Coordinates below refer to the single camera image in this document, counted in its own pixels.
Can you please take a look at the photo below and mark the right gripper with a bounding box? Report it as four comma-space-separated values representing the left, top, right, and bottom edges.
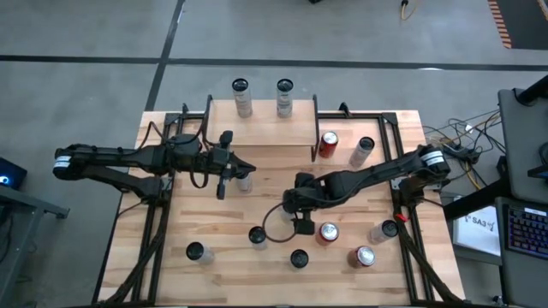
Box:
283, 171, 329, 235

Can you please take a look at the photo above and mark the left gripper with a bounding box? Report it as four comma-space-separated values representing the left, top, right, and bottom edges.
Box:
200, 130, 258, 201

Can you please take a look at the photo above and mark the slim silver can peach print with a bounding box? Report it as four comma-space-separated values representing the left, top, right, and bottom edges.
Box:
247, 225, 269, 252
235, 173, 254, 194

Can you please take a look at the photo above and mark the red Coke Zero can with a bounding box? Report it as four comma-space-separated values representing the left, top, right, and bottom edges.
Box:
315, 221, 341, 247

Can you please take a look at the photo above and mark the red soda can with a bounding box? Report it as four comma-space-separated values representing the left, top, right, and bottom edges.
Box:
317, 130, 340, 159

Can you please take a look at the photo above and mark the slim silver can pineapple print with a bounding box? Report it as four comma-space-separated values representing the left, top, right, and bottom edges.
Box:
289, 249, 310, 270

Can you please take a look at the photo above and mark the slim silver can tropical print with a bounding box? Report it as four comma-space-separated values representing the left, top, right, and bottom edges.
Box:
231, 77, 253, 120

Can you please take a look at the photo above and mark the red Coca-Cola can white script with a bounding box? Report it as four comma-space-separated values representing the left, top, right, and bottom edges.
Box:
347, 245, 378, 270

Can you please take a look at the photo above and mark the slim silver can black lid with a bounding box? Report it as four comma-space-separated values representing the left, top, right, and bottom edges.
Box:
367, 219, 400, 246

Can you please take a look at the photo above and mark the slim silver can yellow print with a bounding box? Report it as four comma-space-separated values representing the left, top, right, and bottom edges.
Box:
185, 241, 214, 265

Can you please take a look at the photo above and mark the black power strip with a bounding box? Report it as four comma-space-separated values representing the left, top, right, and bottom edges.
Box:
444, 143, 481, 164

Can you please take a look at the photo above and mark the black diagonal bar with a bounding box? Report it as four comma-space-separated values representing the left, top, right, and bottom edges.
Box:
443, 177, 509, 222

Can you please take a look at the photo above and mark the white paper sign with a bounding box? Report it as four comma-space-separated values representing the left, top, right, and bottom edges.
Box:
452, 208, 502, 258

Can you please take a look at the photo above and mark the grey metal cart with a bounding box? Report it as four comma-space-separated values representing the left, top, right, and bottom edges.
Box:
0, 183, 71, 308

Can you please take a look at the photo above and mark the grey side desk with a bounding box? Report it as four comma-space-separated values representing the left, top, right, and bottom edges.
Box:
496, 87, 548, 308

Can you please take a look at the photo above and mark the black box blue light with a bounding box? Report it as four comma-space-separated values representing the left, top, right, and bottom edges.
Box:
0, 157, 27, 192

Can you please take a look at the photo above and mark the black keyboard blue backlight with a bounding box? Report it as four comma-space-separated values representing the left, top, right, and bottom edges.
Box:
507, 204, 548, 260

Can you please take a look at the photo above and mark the black pole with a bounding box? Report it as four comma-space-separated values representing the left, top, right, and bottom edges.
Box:
515, 74, 548, 106

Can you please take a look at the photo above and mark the black mat orange edge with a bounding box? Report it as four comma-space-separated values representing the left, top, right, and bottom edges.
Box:
487, 0, 548, 50

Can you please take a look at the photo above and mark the wooden shelf black metal frame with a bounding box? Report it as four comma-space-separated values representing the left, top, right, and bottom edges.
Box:
200, 93, 321, 163

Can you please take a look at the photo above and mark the black aluminium table frame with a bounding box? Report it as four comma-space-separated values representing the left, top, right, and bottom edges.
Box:
96, 102, 466, 307

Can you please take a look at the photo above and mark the yellow cable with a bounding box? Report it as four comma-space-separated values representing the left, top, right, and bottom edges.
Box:
400, 0, 419, 21

